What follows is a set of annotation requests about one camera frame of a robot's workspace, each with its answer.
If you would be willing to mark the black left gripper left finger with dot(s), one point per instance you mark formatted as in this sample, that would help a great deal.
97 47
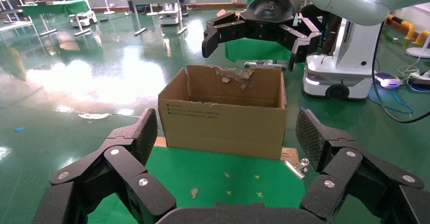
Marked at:
117 168

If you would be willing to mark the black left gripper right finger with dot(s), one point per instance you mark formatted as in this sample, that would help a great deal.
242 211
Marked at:
349 172

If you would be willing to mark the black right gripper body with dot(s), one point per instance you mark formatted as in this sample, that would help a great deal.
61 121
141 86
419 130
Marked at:
272 11

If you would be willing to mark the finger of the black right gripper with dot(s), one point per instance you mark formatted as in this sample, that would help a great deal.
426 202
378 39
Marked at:
305 38
221 29

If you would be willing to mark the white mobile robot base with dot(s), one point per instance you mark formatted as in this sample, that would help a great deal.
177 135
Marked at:
168 17
82 17

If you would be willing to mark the brown cardboard scrap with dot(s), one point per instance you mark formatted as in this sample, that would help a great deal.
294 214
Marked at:
194 192

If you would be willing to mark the large torn cardboard carton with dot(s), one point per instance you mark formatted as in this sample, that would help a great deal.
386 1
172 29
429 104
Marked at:
221 132

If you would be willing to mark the large green cloth table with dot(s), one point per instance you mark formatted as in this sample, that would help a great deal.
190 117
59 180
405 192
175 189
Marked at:
255 49

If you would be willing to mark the white wheeled column robot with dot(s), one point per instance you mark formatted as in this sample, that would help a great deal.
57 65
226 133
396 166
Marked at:
339 78

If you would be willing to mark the silver binder clip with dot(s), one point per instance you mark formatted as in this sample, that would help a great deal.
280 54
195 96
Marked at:
295 169

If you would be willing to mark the green table cloth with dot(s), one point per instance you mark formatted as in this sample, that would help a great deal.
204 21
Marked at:
208 168

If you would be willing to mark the white device purple light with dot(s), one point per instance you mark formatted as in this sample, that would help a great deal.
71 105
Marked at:
389 81

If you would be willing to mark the yellow black floor barrier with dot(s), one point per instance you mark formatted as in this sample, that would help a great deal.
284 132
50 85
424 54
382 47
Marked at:
401 23

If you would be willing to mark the blue paper scrap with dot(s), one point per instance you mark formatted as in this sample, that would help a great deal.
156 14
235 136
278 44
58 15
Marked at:
20 129

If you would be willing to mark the white round stand base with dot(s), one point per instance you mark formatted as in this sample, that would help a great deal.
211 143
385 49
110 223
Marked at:
418 52

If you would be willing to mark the white power strip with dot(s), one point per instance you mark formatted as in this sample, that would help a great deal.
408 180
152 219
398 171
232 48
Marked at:
420 78

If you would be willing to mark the long green cloth table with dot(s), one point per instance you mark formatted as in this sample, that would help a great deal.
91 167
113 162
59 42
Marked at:
53 7

